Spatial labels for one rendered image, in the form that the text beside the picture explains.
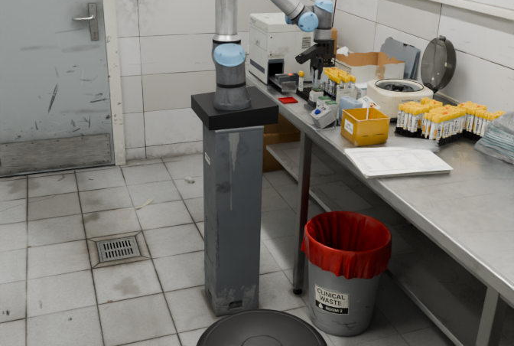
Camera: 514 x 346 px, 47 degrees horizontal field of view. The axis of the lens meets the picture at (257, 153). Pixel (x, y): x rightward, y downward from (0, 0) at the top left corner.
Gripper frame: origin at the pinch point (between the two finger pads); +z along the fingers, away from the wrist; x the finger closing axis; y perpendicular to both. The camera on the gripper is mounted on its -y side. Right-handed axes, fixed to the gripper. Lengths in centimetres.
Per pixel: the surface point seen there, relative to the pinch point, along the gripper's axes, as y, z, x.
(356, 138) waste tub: -5.7, 6.7, -44.8
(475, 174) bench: 19, 10, -79
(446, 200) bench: -2, 10, -91
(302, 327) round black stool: -55, 32, -104
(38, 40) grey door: -103, 8, 168
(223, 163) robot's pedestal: -45, 24, -13
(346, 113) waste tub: -5.3, 0.2, -36.4
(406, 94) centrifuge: 27.5, -1.3, -26.9
